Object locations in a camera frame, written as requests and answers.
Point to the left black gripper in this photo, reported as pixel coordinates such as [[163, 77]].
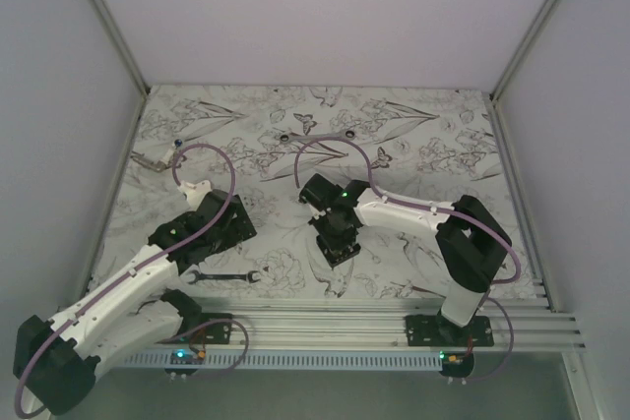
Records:
[[239, 230]]

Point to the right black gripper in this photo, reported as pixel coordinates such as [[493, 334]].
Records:
[[317, 221]]

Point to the black fuse box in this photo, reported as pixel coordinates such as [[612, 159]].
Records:
[[335, 257]]

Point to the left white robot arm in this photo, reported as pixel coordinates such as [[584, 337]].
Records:
[[59, 360]]

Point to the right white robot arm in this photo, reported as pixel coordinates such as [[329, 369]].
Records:
[[472, 244]]

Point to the black open-end wrench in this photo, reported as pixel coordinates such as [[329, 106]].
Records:
[[250, 277]]

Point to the silver ratchet wrench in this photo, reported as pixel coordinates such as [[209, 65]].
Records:
[[286, 138]]

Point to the floral patterned table mat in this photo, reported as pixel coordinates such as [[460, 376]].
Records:
[[428, 144]]

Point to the silver metal clamp tool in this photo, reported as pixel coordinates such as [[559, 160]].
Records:
[[157, 166]]

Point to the left controller board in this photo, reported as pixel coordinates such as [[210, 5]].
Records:
[[183, 364]]

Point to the controller board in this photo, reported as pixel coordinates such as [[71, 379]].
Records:
[[456, 366], [183, 364]]

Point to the right controller board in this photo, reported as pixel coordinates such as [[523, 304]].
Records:
[[456, 366]]

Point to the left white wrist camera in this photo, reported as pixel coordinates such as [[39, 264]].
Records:
[[195, 193]]

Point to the aluminium rail frame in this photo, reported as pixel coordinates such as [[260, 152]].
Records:
[[524, 325]]

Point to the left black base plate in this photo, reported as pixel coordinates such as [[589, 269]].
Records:
[[207, 328]]

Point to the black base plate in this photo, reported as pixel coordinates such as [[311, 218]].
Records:
[[436, 331], [207, 328]]

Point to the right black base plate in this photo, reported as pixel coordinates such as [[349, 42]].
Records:
[[436, 331]]

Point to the white slotted cable duct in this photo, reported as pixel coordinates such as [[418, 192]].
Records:
[[295, 360]]

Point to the left aluminium corner post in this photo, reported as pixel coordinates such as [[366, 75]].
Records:
[[120, 45]]

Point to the aluminium corner post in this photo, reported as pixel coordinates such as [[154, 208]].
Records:
[[120, 45], [541, 18]]

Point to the right aluminium corner post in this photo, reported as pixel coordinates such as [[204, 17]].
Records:
[[541, 18]]

